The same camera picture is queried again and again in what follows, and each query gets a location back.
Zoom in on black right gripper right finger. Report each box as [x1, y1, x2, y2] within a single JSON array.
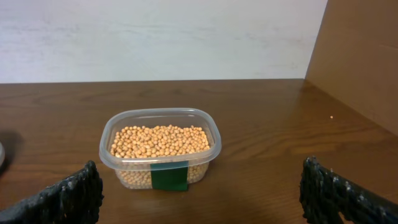
[[299, 157, 397, 224]]

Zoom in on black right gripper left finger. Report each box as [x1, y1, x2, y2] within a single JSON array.
[[1, 161, 104, 224]]

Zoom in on white digital kitchen scale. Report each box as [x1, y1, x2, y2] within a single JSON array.
[[0, 143, 6, 166]]

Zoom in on green tape label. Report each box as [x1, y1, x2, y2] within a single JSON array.
[[150, 161, 188, 191]]

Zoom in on clear plastic container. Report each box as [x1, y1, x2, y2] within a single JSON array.
[[99, 108, 222, 191]]

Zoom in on soybeans in container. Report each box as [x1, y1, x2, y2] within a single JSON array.
[[109, 124, 210, 159]]

